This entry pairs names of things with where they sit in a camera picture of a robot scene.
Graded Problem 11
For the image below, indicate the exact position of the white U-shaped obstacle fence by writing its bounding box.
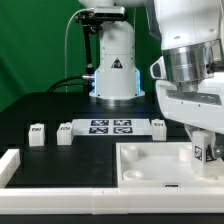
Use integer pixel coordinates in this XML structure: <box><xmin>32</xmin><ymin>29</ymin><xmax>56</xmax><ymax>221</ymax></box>
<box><xmin>0</xmin><ymin>149</ymin><xmax>224</xmax><ymax>215</ymax></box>

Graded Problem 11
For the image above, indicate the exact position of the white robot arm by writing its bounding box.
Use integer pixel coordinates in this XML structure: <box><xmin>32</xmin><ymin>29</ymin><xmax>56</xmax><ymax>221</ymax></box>
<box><xmin>141</xmin><ymin>0</ymin><xmax>224</xmax><ymax>158</ymax></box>

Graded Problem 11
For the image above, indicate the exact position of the green backdrop curtain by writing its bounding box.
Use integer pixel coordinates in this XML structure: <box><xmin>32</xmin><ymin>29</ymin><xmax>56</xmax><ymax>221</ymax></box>
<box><xmin>0</xmin><ymin>0</ymin><xmax>168</xmax><ymax>113</ymax></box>

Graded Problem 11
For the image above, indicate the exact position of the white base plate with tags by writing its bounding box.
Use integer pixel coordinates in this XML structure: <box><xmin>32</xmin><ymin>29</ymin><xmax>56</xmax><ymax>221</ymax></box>
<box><xmin>72</xmin><ymin>118</ymin><xmax>152</xmax><ymax>136</ymax></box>

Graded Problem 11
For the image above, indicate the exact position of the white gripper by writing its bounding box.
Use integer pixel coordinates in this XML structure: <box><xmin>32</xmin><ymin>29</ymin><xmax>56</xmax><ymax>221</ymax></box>
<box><xmin>156</xmin><ymin>79</ymin><xmax>224</xmax><ymax>161</ymax></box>

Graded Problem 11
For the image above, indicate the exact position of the black cable bundle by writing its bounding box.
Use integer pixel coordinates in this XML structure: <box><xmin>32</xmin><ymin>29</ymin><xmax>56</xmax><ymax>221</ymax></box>
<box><xmin>45</xmin><ymin>75</ymin><xmax>93</xmax><ymax>94</ymax></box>

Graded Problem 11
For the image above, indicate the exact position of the white square table top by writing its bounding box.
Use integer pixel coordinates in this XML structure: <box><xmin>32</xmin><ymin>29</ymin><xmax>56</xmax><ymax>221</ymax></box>
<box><xmin>116</xmin><ymin>142</ymin><xmax>224</xmax><ymax>188</ymax></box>

